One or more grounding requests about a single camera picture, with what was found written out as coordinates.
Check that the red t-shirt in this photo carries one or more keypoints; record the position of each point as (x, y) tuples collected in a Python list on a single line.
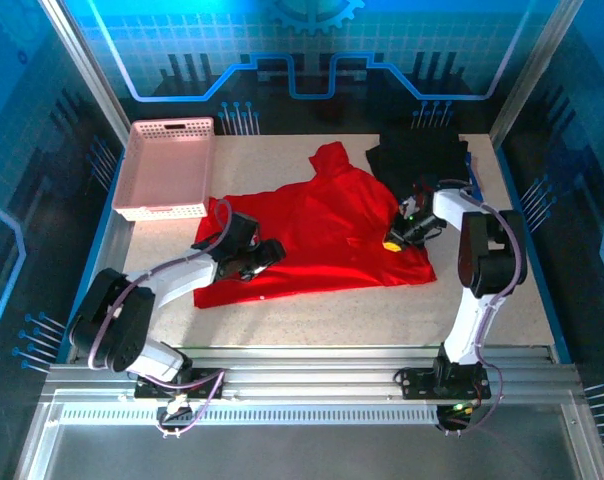
[(322, 225)]

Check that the pink plastic basket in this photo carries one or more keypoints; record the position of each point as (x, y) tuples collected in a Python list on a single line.
[(162, 165)]

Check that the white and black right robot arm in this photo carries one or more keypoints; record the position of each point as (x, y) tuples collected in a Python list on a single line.
[(487, 250)]

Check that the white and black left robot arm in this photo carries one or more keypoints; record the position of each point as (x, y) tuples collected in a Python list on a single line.
[(182, 277)]

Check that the black folded t-shirt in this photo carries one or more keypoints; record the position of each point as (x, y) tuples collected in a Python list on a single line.
[(412, 155)]

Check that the aluminium base tray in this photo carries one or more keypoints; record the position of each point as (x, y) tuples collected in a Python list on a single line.
[(307, 450)]

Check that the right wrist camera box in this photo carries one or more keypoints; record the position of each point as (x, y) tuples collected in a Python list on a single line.
[(408, 205)]

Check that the aluminium frame rail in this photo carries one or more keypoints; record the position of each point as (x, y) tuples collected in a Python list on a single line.
[(307, 375)]

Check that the aluminium side rail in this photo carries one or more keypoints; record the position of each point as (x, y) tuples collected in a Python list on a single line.
[(113, 250)]

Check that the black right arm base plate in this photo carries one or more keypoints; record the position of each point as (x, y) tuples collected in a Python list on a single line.
[(417, 385)]

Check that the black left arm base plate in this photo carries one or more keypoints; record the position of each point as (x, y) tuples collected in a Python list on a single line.
[(144, 392)]

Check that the aluminium corner post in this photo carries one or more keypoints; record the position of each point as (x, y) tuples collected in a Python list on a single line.
[(529, 75), (89, 75)]

